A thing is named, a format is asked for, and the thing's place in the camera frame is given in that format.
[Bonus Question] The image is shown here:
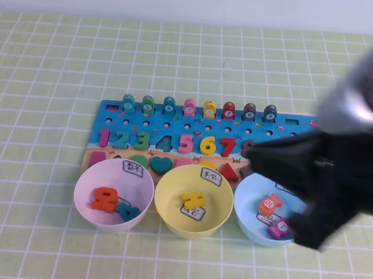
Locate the brown fish peg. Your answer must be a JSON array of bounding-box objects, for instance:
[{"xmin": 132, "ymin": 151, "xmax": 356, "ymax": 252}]
[{"xmin": 242, "ymin": 102, "xmax": 258, "ymax": 123}]

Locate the green number three piece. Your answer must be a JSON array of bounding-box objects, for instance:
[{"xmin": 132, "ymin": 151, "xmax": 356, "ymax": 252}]
[{"xmin": 133, "ymin": 131, "xmax": 152, "ymax": 152}]

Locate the magenta shape block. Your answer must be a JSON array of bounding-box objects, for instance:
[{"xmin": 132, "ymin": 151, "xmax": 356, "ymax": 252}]
[{"xmin": 90, "ymin": 150, "xmax": 107, "ymax": 170}]

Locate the green fish peg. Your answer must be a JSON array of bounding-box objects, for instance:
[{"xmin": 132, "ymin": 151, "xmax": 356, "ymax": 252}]
[{"xmin": 141, "ymin": 94, "xmax": 156, "ymax": 114}]

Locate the purple fish piece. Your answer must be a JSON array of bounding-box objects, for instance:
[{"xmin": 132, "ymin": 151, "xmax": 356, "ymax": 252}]
[{"xmin": 266, "ymin": 217, "xmax": 293, "ymax": 241}]

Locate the dark teal fish peg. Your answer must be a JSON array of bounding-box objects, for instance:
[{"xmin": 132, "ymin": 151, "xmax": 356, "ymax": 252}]
[{"xmin": 162, "ymin": 95, "xmax": 177, "ymax": 116}]

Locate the green checkered tablecloth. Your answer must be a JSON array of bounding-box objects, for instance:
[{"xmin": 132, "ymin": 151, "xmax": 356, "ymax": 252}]
[{"xmin": 0, "ymin": 2, "xmax": 373, "ymax": 279}]

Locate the yellow fish peg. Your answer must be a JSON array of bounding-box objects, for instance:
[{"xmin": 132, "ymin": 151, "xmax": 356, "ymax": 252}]
[{"xmin": 202, "ymin": 99, "xmax": 217, "ymax": 119}]

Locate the teal heart shape block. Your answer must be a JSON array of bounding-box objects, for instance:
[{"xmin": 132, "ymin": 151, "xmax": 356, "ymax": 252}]
[{"xmin": 149, "ymin": 155, "xmax": 174, "ymax": 178}]

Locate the green round shape block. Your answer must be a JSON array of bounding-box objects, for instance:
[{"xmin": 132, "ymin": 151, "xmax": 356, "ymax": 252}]
[{"xmin": 129, "ymin": 153, "xmax": 150, "ymax": 170}]

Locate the slate fish peg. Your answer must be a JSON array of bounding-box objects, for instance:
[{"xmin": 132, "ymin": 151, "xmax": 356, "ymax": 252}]
[{"xmin": 262, "ymin": 104, "xmax": 278, "ymax": 124}]

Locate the pink number five piece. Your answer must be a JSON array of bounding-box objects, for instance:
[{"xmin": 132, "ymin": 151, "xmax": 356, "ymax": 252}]
[{"xmin": 178, "ymin": 134, "xmax": 196, "ymax": 155}]

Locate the yellow plastic bowl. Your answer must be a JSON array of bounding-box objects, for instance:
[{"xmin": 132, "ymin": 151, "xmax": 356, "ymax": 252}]
[{"xmin": 150, "ymin": 161, "xmax": 238, "ymax": 243}]

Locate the brown number eight piece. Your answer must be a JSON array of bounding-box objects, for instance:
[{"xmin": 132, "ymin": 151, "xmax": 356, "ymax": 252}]
[{"xmin": 240, "ymin": 140, "xmax": 256, "ymax": 160}]

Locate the light teal fish peg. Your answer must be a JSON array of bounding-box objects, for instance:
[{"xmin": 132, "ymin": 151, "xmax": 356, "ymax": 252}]
[{"xmin": 121, "ymin": 92, "xmax": 137, "ymax": 112}]

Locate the red number seven piece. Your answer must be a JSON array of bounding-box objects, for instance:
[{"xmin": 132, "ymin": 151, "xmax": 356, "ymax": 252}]
[{"xmin": 217, "ymin": 137, "xmax": 238, "ymax": 159}]

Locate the red fish peg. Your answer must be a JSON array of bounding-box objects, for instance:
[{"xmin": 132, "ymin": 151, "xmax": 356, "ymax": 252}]
[{"xmin": 222, "ymin": 100, "xmax": 238, "ymax": 121}]

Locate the pink fish peg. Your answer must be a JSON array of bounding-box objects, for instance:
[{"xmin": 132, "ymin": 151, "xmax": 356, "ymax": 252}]
[{"xmin": 183, "ymin": 98, "xmax": 198, "ymax": 118}]

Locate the yellow number six piece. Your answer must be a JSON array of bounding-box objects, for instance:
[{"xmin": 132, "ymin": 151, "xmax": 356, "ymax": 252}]
[{"xmin": 199, "ymin": 135, "xmax": 219, "ymax": 157}]

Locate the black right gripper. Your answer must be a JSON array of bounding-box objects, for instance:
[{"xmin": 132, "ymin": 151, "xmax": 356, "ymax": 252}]
[{"xmin": 239, "ymin": 114, "xmax": 373, "ymax": 257}]

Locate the teal number two piece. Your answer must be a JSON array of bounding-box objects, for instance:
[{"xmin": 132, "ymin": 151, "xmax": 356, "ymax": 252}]
[{"xmin": 112, "ymin": 129, "xmax": 132, "ymax": 150}]

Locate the magenta number one piece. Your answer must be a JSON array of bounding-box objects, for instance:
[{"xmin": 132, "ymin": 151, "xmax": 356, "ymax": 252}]
[{"xmin": 98, "ymin": 127, "xmax": 111, "ymax": 148}]

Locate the yellow not-equal sign piece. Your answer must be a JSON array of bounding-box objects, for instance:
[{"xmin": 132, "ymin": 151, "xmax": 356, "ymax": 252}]
[{"xmin": 180, "ymin": 189, "xmax": 207, "ymax": 211}]

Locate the brown star shape block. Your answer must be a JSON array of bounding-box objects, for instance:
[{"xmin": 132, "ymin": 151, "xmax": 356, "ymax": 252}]
[{"xmin": 238, "ymin": 164, "xmax": 254, "ymax": 179}]

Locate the blue number puzzle board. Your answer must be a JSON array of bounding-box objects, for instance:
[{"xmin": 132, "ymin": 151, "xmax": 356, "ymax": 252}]
[{"xmin": 79, "ymin": 97, "xmax": 322, "ymax": 197}]

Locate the teal number four piece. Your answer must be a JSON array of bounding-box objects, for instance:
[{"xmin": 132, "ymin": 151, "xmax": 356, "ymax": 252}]
[{"xmin": 115, "ymin": 204, "xmax": 141, "ymax": 224}]

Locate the light blue plastic bowl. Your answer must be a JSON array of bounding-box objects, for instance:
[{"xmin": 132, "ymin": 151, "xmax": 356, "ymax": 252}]
[{"xmin": 230, "ymin": 169, "xmax": 314, "ymax": 251}]

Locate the red triangle shape block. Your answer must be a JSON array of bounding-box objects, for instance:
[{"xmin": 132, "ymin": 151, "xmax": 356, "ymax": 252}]
[{"xmin": 218, "ymin": 161, "xmax": 241, "ymax": 181}]

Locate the orange number ten piece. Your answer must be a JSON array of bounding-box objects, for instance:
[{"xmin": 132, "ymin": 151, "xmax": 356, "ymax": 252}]
[{"xmin": 89, "ymin": 185, "xmax": 120, "ymax": 213}]

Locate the pink plastic bowl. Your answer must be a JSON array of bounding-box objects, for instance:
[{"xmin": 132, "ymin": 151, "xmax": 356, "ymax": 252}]
[{"xmin": 70, "ymin": 155, "xmax": 157, "ymax": 237}]

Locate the orange fish piece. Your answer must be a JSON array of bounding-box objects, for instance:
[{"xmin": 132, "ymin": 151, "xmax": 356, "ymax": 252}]
[{"xmin": 256, "ymin": 192, "xmax": 283, "ymax": 216}]

